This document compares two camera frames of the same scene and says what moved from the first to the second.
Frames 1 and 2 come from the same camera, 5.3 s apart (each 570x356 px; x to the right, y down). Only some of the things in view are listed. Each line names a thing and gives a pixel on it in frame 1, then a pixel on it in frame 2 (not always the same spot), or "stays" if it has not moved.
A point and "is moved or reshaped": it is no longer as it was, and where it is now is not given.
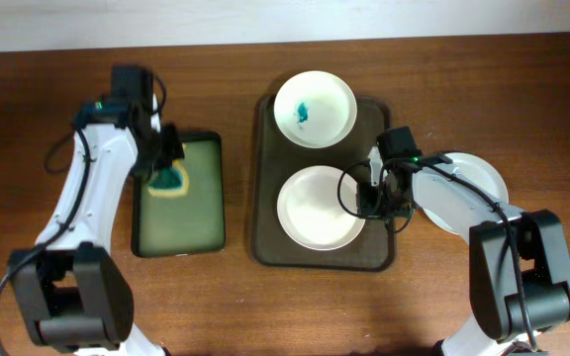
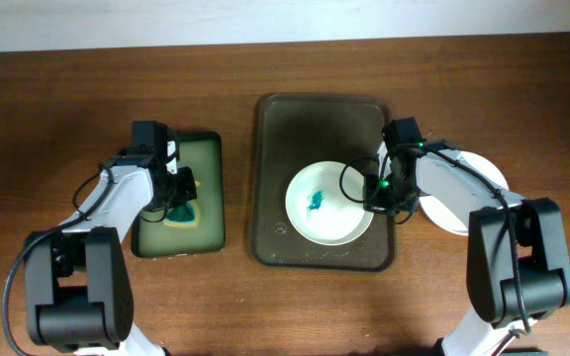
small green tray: (192, 223) stays
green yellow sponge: (170, 183) is moved or reshaped
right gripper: (366, 206) stays
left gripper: (175, 150) -> (189, 192)
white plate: (315, 110) -> (326, 203)
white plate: (318, 208) -> (447, 221)
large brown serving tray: (275, 157) stays
